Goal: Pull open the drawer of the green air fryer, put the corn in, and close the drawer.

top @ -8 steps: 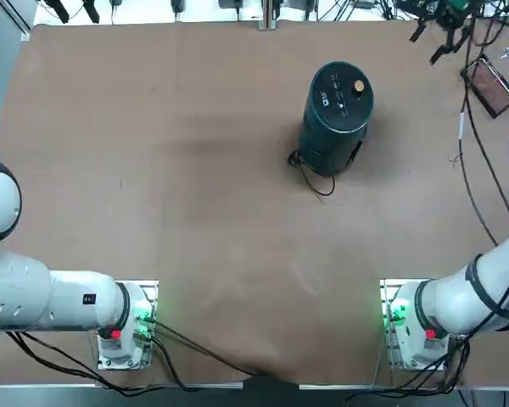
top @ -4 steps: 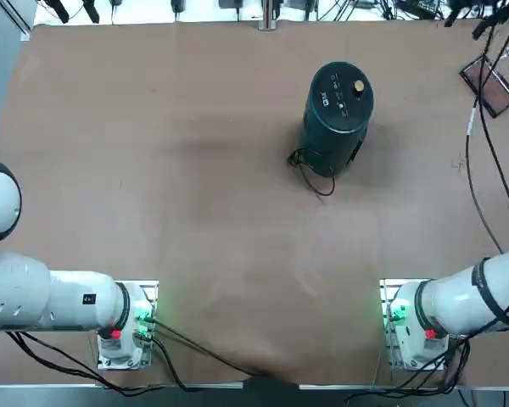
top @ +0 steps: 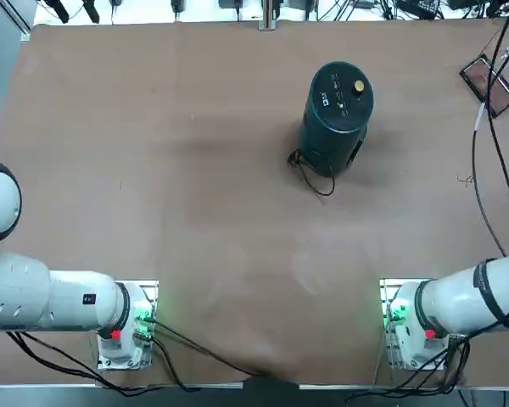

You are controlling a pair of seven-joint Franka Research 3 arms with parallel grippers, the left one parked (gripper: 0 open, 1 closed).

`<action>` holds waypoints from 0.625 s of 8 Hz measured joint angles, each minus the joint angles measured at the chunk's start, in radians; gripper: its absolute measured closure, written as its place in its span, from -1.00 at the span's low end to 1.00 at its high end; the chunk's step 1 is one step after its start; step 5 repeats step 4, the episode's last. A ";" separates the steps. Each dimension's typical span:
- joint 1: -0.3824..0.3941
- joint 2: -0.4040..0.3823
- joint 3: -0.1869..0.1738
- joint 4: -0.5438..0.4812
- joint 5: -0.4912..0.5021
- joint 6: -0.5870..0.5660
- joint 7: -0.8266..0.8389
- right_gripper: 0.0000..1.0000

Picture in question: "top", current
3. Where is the aluminium frame rail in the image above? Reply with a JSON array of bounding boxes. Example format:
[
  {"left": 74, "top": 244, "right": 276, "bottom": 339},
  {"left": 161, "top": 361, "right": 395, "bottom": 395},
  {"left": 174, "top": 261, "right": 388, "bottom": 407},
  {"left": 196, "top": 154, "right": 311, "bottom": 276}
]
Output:
[{"left": 0, "top": 0, "right": 33, "bottom": 42}]

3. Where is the dark green air fryer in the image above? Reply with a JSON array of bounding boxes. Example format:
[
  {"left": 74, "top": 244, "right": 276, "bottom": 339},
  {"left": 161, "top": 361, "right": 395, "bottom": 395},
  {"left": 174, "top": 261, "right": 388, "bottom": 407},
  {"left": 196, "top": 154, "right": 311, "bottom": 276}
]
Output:
[{"left": 299, "top": 61, "right": 375, "bottom": 178}]

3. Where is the black device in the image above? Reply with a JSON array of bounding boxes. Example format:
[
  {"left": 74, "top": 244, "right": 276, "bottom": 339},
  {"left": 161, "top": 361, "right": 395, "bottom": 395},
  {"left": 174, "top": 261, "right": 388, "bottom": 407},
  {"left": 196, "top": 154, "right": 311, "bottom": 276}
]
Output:
[{"left": 396, "top": 0, "right": 442, "bottom": 18}]

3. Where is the metal camera post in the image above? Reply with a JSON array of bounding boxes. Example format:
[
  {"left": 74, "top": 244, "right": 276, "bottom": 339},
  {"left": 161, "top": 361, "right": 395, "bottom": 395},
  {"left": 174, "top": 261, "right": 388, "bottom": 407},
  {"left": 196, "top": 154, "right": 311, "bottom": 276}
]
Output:
[{"left": 258, "top": 0, "right": 279, "bottom": 31}]

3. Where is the black air fryer cord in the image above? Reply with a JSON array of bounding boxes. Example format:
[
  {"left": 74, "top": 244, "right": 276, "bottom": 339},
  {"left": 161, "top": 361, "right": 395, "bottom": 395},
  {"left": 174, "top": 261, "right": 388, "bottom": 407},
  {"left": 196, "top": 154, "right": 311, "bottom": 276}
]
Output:
[{"left": 286, "top": 148, "right": 336, "bottom": 197}]

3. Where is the air fryer drawer black handle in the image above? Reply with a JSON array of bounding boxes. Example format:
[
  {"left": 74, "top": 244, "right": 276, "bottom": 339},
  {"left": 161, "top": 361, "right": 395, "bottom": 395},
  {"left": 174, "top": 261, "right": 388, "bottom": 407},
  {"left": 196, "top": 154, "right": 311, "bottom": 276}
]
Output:
[{"left": 342, "top": 125, "right": 367, "bottom": 170}]

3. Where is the aluminium edge rail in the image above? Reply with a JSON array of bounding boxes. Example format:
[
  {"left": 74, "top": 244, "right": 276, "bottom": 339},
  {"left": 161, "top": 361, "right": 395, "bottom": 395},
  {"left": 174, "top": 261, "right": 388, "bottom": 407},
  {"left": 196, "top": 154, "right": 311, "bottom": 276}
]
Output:
[
  {"left": 299, "top": 382, "right": 377, "bottom": 390},
  {"left": 95, "top": 381, "right": 245, "bottom": 390}
]

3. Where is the black centre mount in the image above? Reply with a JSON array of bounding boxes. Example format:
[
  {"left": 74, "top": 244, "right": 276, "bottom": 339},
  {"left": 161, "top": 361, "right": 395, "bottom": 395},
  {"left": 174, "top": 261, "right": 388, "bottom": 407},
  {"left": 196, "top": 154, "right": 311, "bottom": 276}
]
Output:
[{"left": 241, "top": 375, "right": 301, "bottom": 407}]

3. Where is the black base cable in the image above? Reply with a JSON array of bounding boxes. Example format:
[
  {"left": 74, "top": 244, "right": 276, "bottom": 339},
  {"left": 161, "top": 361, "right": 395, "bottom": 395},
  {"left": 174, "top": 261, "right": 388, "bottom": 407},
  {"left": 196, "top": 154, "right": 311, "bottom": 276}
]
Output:
[
  {"left": 347, "top": 334, "right": 472, "bottom": 402},
  {"left": 152, "top": 320, "right": 272, "bottom": 378},
  {"left": 6, "top": 330, "right": 187, "bottom": 398}
]

